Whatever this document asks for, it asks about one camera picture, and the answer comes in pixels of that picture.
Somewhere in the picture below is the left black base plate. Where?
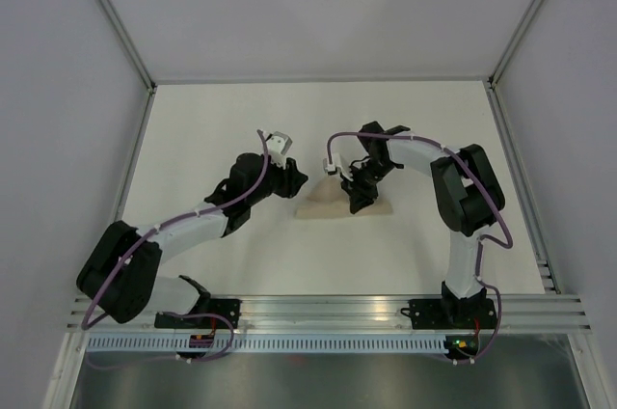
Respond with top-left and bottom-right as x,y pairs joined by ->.
154,297 -> 242,330

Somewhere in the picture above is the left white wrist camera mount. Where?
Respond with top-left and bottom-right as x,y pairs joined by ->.
257,129 -> 293,169

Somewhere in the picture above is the aluminium side rail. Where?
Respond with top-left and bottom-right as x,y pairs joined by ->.
483,78 -> 562,294
107,85 -> 158,226

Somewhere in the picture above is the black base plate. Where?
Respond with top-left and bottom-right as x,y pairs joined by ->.
154,297 -> 242,330
399,298 -> 497,331

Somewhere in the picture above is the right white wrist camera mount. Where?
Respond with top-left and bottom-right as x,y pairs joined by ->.
323,152 -> 353,181

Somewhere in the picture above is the aluminium front mounting rail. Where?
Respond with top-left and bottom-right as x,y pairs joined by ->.
67,293 -> 593,333

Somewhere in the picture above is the left aluminium frame post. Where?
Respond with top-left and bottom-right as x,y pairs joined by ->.
95,0 -> 156,93

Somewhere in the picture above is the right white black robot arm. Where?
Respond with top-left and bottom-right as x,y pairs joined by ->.
324,122 -> 514,330

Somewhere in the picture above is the white slotted cable duct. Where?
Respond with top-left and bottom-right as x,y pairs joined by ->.
87,333 -> 446,354

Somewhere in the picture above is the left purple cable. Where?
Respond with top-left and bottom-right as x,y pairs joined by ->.
80,128 -> 271,371

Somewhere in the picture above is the beige cloth napkin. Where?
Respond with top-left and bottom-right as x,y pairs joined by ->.
294,176 -> 393,220

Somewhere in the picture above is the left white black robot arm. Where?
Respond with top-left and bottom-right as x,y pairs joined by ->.
76,152 -> 309,330

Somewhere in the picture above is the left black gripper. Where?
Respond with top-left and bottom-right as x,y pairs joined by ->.
247,154 -> 309,206

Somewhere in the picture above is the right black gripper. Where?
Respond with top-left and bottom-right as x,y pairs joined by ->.
340,159 -> 396,214

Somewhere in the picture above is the right aluminium side rail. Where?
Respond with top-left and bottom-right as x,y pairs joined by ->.
483,78 -> 562,294

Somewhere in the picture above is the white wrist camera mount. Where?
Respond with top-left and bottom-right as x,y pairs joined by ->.
257,129 -> 293,169
323,152 -> 353,181

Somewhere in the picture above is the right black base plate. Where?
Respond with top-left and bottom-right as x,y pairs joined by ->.
399,298 -> 497,331

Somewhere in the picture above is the left aluminium side rail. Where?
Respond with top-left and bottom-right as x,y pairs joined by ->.
107,85 -> 158,226

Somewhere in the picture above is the aluminium frame post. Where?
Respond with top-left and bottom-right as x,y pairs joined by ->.
95,0 -> 156,93
485,0 -> 547,90

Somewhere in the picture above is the right aluminium frame post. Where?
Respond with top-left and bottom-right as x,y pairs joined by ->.
485,0 -> 547,90

